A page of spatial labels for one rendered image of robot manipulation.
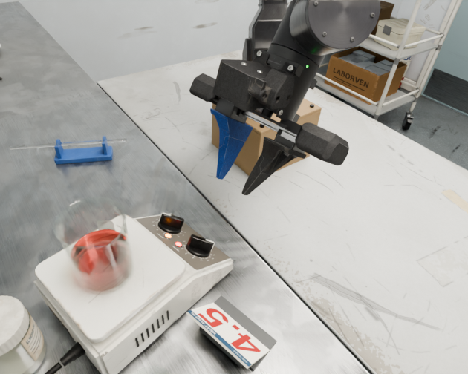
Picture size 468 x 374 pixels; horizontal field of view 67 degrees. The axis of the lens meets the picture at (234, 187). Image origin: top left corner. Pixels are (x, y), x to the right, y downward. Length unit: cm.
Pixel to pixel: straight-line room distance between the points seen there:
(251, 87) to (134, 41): 162
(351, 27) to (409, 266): 38
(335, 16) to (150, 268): 30
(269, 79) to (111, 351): 30
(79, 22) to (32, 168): 117
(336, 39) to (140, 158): 48
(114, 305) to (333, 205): 40
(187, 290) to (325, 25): 30
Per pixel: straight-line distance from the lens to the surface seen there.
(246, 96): 32
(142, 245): 43
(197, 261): 44
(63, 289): 41
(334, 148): 34
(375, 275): 56
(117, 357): 41
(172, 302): 42
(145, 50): 196
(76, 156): 71
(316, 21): 31
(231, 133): 40
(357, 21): 32
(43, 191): 67
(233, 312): 47
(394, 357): 50
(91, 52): 186
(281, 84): 32
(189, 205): 59
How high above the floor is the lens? 132
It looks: 42 degrees down
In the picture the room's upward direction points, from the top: 4 degrees clockwise
